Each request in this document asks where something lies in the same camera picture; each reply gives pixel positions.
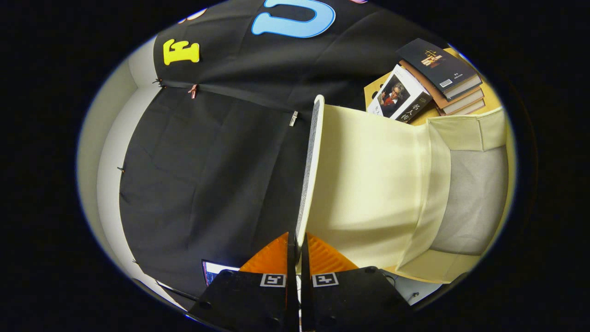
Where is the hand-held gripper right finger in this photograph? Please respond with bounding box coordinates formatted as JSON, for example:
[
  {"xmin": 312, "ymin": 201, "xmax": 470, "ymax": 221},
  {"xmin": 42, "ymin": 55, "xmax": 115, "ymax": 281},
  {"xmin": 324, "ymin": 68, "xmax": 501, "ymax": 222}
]
[{"xmin": 300, "ymin": 232, "xmax": 413, "ymax": 332}]

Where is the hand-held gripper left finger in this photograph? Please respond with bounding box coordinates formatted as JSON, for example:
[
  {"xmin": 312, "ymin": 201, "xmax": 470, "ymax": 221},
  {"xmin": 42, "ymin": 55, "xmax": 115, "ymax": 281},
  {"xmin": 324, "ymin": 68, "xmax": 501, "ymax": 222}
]
[{"xmin": 187, "ymin": 232, "xmax": 299, "ymax": 332}]

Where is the grey fabric storage box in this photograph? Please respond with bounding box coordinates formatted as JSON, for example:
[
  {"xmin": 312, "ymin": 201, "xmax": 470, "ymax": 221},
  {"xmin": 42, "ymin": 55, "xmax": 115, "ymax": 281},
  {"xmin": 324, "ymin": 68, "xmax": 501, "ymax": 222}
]
[{"xmin": 295, "ymin": 95, "xmax": 510, "ymax": 284}]

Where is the bright monitor screen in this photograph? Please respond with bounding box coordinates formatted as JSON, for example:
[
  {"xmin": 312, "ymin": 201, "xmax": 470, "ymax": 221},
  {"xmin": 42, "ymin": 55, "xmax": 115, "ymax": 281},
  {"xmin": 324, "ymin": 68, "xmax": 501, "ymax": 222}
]
[{"xmin": 202, "ymin": 260, "xmax": 240, "ymax": 286}]

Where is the black backdrop cloth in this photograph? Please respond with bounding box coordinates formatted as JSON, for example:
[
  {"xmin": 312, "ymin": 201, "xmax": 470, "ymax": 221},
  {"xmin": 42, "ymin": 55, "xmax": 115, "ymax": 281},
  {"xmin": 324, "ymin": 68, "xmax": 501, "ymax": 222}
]
[{"xmin": 119, "ymin": 0, "xmax": 450, "ymax": 298}]

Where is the white portrait cover book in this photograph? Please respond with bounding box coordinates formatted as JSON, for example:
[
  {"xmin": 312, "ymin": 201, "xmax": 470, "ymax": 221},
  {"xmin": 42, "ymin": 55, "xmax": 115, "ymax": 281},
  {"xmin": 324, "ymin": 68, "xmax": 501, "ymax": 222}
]
[{"xmin": 366, "ymin": 65, "xmax": 434, "ymax": 124}]

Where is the brown hardcover book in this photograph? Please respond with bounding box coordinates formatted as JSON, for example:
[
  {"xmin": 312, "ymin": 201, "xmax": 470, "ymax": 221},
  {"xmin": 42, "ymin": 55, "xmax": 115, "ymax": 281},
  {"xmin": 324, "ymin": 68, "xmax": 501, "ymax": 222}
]
[
  {"xmin": 399, "ymin": 59, "xmax": 485, "ymax": 115},
  {"xmin": 438, "ymin": 99, "xmax": 487, "ymax": 117}
]

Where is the dark hardcover book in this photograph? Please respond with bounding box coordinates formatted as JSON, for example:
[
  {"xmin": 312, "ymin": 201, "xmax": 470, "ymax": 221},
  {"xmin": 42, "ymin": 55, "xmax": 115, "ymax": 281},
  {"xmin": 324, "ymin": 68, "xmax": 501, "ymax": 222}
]
[{"xmin": 395, "ymin": 38, "xmax": 483, "ymax": 101}]

